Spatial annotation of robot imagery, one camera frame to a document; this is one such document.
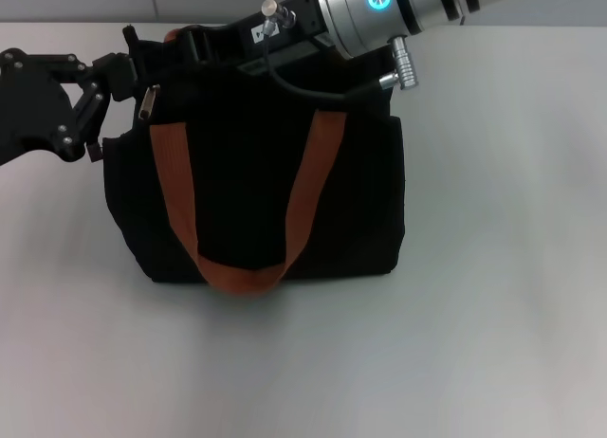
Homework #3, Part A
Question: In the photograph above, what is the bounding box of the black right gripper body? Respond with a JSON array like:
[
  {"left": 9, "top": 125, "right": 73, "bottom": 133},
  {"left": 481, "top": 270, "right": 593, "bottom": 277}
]
[{"left": 207, "top": 0, "right": 334, "bottom": 78}]

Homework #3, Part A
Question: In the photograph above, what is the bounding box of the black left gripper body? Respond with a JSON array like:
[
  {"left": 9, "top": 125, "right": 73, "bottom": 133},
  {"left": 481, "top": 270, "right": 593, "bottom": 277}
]
[{"left": 0, "top": 48, "right": 92, "bottom": 167}]

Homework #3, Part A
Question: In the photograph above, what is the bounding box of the silver metal zipper pull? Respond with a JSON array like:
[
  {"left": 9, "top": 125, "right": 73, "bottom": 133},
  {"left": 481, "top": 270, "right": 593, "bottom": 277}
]
[{"left": 138, "top": 83, "right": 162, "bottom": 122}]

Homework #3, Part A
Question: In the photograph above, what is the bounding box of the black bag with orange handles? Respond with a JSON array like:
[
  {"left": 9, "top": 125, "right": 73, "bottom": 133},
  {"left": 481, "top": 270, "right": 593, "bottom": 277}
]
[{"left": 101, "top": 24, "right": 407, "bottom": 300}]

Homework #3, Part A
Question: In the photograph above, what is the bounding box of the right gripper cable with plugs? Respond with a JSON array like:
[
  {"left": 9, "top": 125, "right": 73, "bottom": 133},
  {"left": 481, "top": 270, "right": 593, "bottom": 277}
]
[{"left": 260, "top": 0, "right": 422, "bottom": 100}]

